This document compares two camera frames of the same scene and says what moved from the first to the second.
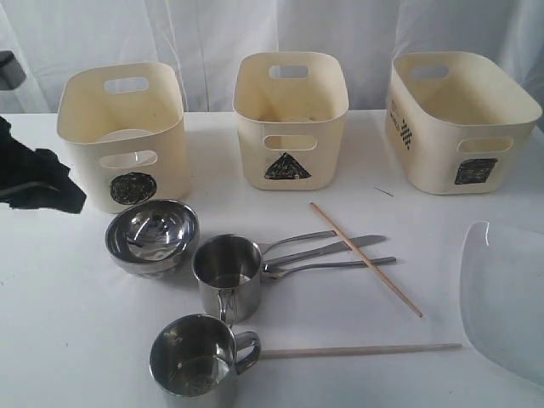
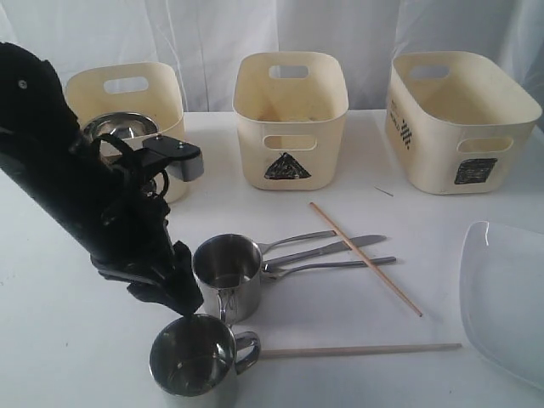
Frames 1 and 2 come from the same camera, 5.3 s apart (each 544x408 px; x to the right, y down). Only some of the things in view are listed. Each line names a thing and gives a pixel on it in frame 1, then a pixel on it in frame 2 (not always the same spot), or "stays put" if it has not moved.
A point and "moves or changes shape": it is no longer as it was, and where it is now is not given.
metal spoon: (273, 275) stays put
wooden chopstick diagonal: (365, 258) stays put
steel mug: (228, 269) stays put
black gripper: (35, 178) to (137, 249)
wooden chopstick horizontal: (343, 350) stays put
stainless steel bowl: (150, 239) moves or changes shape
